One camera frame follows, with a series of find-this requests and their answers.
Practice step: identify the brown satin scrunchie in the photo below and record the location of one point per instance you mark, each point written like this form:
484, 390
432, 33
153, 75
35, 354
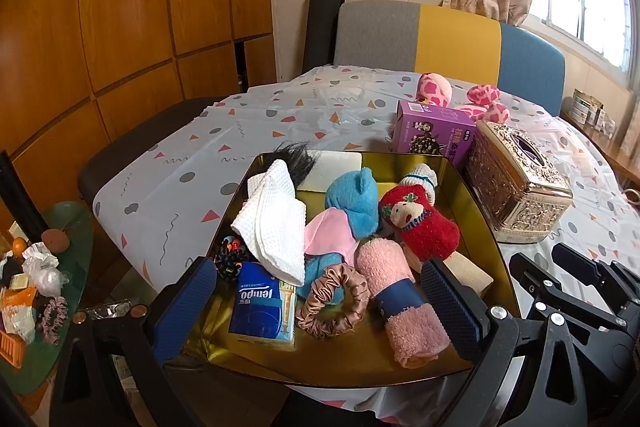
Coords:
336, 303

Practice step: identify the blue tempo tissue pack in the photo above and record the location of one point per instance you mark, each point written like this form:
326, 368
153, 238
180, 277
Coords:
264, 308

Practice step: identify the wooden side desk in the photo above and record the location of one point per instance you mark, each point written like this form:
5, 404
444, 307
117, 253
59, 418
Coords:
622, 165

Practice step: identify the black hair extension with beads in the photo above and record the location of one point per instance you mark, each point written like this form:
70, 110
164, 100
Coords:
232, 252

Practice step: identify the grey yellow blue chair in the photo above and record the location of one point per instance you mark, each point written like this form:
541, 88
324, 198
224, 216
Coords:
411, 37

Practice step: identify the white waffle cloth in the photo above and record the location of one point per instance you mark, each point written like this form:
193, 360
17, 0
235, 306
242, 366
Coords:
272, 222

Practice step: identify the grey knit gloves blue trim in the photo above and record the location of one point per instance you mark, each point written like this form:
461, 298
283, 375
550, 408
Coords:
426, 177

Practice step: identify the white sponge block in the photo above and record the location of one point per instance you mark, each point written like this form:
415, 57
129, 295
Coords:
328, 166

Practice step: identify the blue plush elephant toy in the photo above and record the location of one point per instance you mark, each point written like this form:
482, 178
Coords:
350, 215

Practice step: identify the pink spotted plush toy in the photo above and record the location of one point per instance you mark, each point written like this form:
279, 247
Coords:
479, 101

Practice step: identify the red reindeer sock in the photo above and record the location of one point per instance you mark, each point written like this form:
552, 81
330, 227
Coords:
418, 224

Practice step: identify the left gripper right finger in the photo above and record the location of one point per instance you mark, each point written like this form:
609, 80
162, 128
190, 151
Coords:
549, 390

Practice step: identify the purple snack box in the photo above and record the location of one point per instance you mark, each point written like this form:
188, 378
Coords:
432, 130

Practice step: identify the gold metal tray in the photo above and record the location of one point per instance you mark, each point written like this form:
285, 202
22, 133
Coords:
362, 357

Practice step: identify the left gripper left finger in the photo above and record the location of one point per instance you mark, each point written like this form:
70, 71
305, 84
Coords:
87, 390

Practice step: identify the ornate silver tissue box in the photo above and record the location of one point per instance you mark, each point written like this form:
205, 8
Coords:
521, 192

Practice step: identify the beige mesh cloth bundle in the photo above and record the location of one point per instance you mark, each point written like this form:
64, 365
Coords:
467, 272

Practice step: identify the pink towel blue band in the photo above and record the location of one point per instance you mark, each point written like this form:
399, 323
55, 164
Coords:
412, 326

